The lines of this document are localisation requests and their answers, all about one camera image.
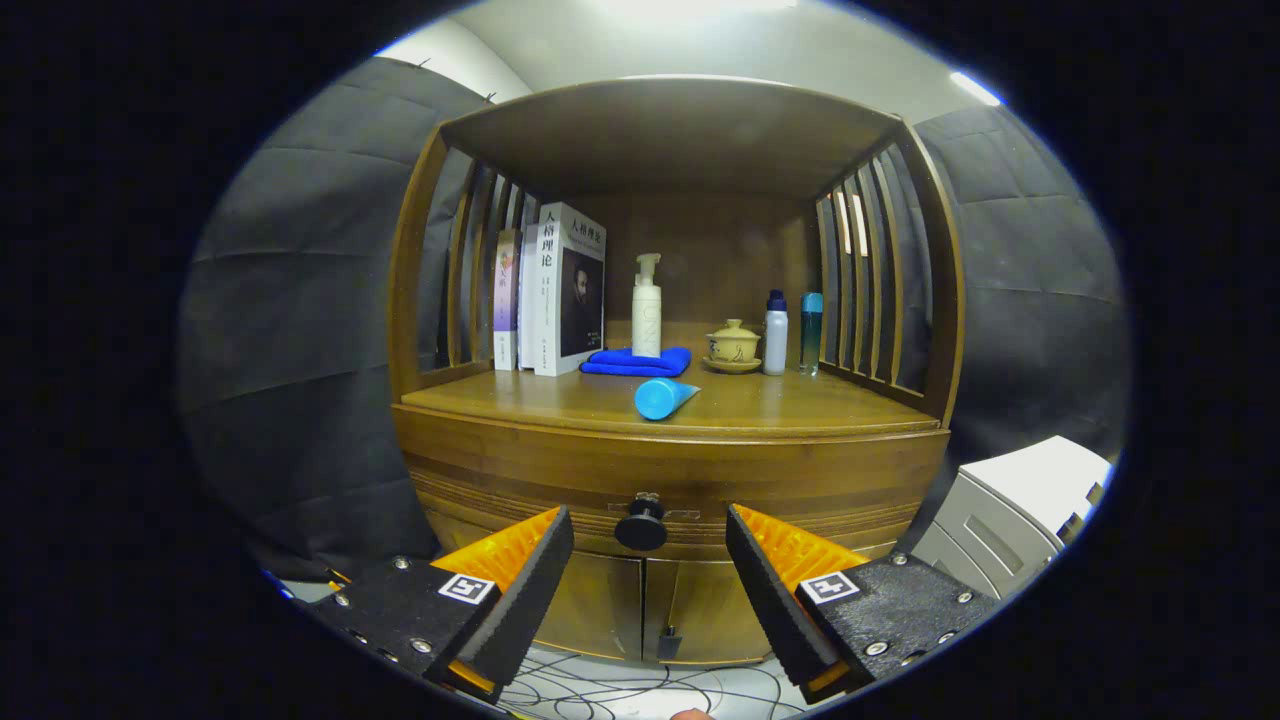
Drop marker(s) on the purple book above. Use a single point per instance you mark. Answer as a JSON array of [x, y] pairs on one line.
[[506, 300]]

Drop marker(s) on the thin white book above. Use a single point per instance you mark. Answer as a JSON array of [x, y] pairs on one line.
[[527, 300]]

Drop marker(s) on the white pump bottle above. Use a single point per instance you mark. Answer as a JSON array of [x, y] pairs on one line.
[[646, 320]]

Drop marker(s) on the white filing cabinet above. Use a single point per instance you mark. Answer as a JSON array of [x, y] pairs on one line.
[[1030, 480]]

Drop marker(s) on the black backdrop cloth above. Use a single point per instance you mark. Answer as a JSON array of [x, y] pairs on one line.
[[290, 350]]

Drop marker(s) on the brown wooden drawer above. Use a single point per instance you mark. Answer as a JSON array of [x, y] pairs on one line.
[[800, 480]]

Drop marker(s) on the small ceiling light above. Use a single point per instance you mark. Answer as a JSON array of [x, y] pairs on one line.
[[975, 88]]

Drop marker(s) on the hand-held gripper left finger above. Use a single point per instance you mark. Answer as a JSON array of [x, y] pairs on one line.
[[525, 610]]

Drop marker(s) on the wooden cabinet door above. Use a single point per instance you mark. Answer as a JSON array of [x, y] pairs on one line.
[[700, 600], [600, 600]]

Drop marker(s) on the beige lidded teacup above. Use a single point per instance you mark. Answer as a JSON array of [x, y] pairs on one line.
[[733, 343]]

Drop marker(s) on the white bottle with blue cap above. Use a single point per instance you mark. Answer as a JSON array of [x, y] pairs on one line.
[[775, 340]]

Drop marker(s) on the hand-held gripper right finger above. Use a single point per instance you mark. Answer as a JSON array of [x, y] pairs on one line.
[[778, 610]]

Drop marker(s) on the brown wooden countertop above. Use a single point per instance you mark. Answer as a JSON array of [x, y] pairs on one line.
[[780, 405]]

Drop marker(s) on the brown wooden cabinet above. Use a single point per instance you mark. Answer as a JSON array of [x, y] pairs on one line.
[[720, 260]]

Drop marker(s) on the blue and white tube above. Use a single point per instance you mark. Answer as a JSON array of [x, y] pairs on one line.
[[660, 398]]

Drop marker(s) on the teal bottle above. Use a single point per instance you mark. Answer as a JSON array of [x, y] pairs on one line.
[[811, 340]]

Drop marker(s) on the white book with portrait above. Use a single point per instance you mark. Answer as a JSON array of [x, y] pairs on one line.
[[580, 300]]

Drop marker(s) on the folded blue cloth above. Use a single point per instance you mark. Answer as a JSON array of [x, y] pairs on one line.
[[610, 362]]

